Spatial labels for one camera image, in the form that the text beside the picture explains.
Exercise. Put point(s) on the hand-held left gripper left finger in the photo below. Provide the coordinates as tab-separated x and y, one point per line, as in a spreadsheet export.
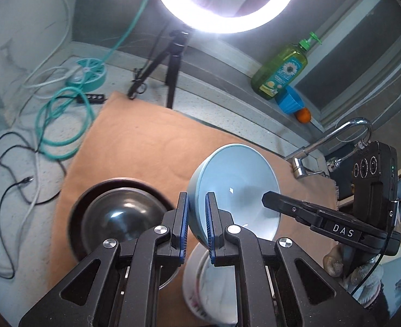
183	226

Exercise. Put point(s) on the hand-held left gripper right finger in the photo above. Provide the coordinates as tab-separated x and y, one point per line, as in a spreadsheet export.
209	230

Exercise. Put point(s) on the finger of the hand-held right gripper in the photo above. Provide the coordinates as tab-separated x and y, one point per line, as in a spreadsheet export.
285	206

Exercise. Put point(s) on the light blue bowl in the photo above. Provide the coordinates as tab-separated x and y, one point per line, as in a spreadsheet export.
234	184

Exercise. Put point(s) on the white patterned bowl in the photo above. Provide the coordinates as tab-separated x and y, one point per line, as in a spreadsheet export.
214	286

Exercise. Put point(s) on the dark glossy bowl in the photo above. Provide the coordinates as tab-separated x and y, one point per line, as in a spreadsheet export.
74	218

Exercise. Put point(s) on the person's right hand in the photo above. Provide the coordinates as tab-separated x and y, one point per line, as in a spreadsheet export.
336	262

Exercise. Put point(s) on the chrome faucet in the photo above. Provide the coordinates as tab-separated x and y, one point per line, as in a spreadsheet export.
302	167

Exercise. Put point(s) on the orange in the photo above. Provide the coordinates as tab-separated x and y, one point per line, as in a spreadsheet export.
303	115

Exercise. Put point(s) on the orange-brown cloth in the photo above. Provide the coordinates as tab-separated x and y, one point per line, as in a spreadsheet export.
135	143

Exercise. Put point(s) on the blue cup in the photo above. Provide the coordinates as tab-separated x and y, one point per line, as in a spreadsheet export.
289	100

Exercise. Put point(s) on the green dish soap bottle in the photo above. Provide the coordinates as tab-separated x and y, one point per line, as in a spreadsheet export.
278	71

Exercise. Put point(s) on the black tripod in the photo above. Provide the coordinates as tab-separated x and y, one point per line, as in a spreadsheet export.
171	75

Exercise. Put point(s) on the black power strip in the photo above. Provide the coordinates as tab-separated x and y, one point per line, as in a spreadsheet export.
95	98

